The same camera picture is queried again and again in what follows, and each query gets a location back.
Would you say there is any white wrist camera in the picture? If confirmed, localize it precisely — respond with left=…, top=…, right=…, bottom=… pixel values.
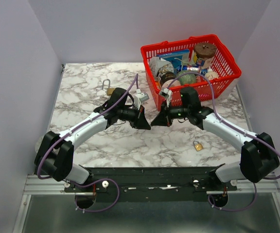
left=159, top=87, right=173, bottom=107
left=133, top=88, right=149, bottom=110

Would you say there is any blue soda can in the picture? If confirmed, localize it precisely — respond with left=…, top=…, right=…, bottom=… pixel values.
left=183, top=66, right=208, bottom=75

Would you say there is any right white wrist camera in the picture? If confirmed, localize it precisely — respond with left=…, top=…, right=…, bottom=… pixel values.
left=159, top=87, right=173, bottom=107

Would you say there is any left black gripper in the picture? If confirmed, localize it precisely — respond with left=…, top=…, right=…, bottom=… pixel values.
left=118, top=104, right=151, bottom=131

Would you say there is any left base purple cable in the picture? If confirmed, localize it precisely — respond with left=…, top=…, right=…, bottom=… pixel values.
left=74, top=178, right=120, bottom=214

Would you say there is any small brass padlock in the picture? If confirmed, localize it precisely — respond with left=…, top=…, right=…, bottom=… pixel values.
left=193, top=140, right=203, bottom=151

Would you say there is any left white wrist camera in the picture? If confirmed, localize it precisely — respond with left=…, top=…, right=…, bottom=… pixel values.
left=133, top=88, right=149, bottom=110

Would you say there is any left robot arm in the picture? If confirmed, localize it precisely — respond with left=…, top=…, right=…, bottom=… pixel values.
left=35, top=88, right=151, bottom=192

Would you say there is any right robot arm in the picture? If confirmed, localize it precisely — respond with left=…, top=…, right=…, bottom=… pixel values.
left=151, top=86, right=280, bottom=190

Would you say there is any green melon ball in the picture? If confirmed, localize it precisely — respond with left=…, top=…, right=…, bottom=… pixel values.
left=177, top=70, right=197, bottom=85

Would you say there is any grey tape roll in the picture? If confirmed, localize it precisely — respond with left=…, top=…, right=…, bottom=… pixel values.
left=35, top=136, right=43, bottom=153

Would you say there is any white snack bag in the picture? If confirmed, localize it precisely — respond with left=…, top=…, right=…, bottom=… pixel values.
left=149, top=56, right=174, bottom=78

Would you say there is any black label cup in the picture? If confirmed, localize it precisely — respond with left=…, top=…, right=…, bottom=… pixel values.
left=158, top=71, right=176, bottom=88

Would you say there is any white round bottle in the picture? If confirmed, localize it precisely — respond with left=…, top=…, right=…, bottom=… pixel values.
left=205, top=67, right=219, bottom=80

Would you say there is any red plastic basket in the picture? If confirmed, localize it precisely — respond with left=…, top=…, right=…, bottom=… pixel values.
left=140, top=33, right=242, bottom=110

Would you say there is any blue book box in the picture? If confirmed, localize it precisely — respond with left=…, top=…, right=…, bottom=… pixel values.
left=157, top=49, right=190, bottom=71

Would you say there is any aluminium frame rail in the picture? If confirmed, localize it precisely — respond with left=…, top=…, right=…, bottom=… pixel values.
left=13, top=174, right=69, bottom=229

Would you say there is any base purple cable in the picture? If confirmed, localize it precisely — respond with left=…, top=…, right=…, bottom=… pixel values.
left=207, top=182, right=257, bottom=212
left=74, top=178, right=120, bottom=214

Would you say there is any brown lid canister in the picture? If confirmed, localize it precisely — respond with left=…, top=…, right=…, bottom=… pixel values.
left=192, top=42, right=217, bottom=69

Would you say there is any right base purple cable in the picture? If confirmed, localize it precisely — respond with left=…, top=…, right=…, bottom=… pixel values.
left=207, top=182, right=257, bottom=212

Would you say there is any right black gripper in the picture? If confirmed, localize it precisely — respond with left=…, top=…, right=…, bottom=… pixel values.
left=151, top=100, right=190, bottom=127

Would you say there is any large brass padlock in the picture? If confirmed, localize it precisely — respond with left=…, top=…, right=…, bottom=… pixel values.
left=102, top=79, right=115, bottom=96

